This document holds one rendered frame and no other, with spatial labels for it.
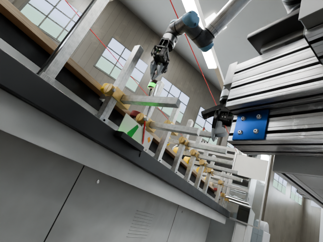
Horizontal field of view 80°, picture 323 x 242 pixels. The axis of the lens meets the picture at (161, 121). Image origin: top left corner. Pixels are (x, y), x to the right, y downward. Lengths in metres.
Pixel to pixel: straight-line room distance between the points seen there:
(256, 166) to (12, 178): 3.08
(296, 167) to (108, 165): 0.70
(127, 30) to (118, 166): 6.63
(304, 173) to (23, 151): 0.93
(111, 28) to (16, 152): 6.47
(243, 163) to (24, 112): 3.14
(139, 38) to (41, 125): 6.88
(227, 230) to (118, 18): 6.70
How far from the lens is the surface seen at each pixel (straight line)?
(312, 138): 0.49
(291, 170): 0.57
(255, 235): 9.94
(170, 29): 1.09
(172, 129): 0.96
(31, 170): 0.98
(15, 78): 0.66
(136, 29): 7.58
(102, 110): 0.84
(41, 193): 1.03
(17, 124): 0.71
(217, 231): 3.49
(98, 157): 0.87
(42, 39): 0.91
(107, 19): 7.26
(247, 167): 3.41
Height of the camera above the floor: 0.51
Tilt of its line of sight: 21 degrees up
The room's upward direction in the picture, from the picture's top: 22 degrees clockwise
